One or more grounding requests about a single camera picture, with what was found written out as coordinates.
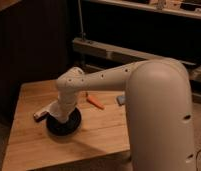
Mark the metal pole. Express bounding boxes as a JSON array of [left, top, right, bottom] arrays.
[[77, 0, 85, 41]]

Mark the wooden shelf rail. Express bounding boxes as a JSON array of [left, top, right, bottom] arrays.
[[72, 37, 201, 82]]

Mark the black ceramic bowl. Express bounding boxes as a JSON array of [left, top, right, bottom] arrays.
[[46, 108, 81, 136]]

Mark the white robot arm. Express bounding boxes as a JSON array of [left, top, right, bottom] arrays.
[[51, 59, 196, 171]]

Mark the blue object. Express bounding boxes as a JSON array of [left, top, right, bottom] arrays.
[[116, 95, 125, 106]]

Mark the black cable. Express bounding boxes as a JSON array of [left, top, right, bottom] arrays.
[[194, 146, 201, 171]]

